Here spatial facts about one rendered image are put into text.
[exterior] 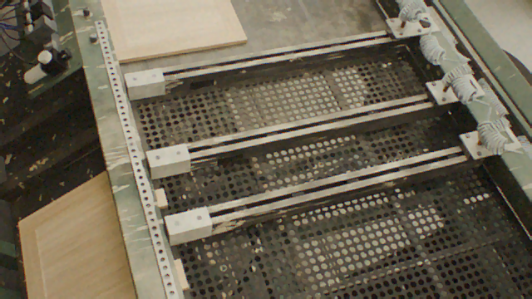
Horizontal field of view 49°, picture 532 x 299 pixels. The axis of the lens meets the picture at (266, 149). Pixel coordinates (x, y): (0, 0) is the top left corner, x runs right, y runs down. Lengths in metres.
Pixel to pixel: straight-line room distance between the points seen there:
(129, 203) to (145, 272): 0.22
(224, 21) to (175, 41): 0.22
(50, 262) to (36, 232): 0.15
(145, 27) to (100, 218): 0.72
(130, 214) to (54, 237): 0.54
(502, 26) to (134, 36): 5.67
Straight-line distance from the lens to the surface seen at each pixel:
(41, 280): 2.23
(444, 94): 2.15
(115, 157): 1.87
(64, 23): 2.31
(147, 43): 2.23
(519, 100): 2.70
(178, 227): 1.71
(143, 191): 1.79
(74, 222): 2.21
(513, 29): 7.39
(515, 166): 2.07
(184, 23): 2.31
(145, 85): 2.02
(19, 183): 2.40
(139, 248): 1.71
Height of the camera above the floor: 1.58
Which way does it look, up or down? 11 degrees down
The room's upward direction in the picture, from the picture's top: 61 degrees clockwise
